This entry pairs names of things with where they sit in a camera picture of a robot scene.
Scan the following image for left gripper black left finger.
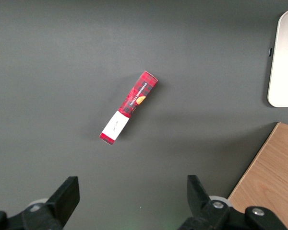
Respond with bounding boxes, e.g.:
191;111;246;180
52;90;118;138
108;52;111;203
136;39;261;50
0;176;80;230

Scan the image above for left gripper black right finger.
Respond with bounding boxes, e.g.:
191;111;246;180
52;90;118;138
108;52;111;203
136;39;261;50
180;175;288;230

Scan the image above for beige rectangular tray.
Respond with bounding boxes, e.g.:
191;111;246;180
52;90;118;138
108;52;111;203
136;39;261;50
267;9;288;108

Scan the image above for wooden two-drawer cabinet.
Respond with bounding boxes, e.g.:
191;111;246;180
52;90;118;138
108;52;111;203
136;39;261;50
227;122;288;230

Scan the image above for red plaid shortbread box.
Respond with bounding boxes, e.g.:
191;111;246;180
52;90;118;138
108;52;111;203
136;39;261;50
98;70;159;147

